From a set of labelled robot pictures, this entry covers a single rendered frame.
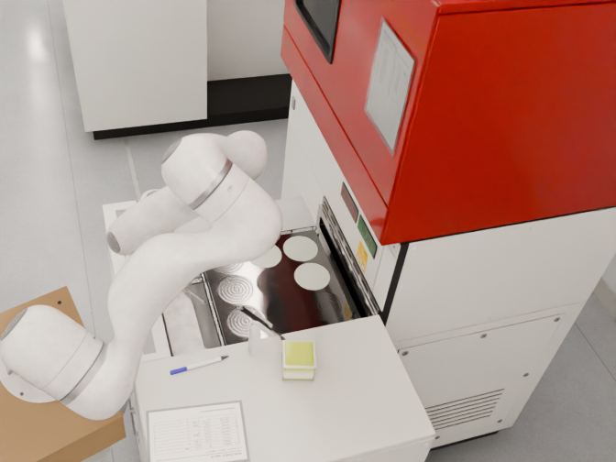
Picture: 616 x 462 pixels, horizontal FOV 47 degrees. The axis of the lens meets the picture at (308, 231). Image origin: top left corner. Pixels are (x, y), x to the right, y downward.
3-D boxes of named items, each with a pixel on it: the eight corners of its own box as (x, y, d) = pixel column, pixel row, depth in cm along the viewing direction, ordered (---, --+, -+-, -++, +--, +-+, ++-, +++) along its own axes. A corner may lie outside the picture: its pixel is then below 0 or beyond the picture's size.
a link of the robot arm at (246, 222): (34, 357, 125) (107, 407, 130) (16, 390, 114) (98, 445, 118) (222, 147, 119) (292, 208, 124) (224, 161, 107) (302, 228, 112)
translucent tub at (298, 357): (312, 357, 169) (314, 339, 164) (313, 383, 164) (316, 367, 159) (280, 356, 168) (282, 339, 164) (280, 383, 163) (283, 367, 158)
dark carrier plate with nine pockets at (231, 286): (314, 230, 209) (314, 229, 209) (355, 321, 187) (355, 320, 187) (199, 248, 200) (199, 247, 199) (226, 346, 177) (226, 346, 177)
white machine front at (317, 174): (291, 157, 244) (302, 54, 216) (379, 346, 191) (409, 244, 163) (282, 158, 243) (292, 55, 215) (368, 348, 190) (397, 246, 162)
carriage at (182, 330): (181, 265, 201) (180, 258, 199) (208, 370, 177) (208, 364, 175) (152, 269, 198) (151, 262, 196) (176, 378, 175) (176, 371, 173)
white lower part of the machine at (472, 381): (418, 278, 322) (464, 134, 264) (507, 438, 268) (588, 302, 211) (269, 306, 302) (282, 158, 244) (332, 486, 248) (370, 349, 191)
